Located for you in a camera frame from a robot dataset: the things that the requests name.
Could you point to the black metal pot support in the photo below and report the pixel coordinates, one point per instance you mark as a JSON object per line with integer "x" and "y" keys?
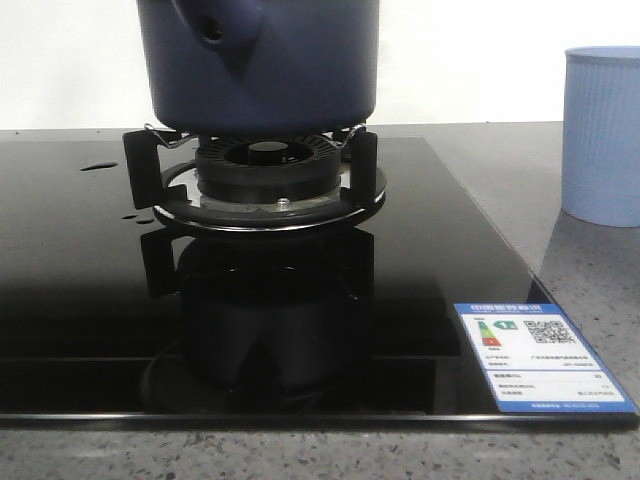
{"x": 175, "y": 198}

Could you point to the blue energy rating sticker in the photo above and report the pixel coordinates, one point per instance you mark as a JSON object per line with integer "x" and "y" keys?
{"x": 536, "y": 361}

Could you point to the light blue ribbed cup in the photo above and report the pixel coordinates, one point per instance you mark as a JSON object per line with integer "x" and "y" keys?
{"x": 600, "y": 154}

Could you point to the black round gas burner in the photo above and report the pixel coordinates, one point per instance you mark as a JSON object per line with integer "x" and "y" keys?
{"x": 263, "y": 171}

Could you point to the black glass gas stove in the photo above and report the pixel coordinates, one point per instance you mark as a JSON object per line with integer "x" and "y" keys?
{"x": 109, "y": 319}

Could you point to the dark blue cooking pot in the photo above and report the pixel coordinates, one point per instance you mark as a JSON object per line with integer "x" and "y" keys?
{"x": 260, "y": 68}

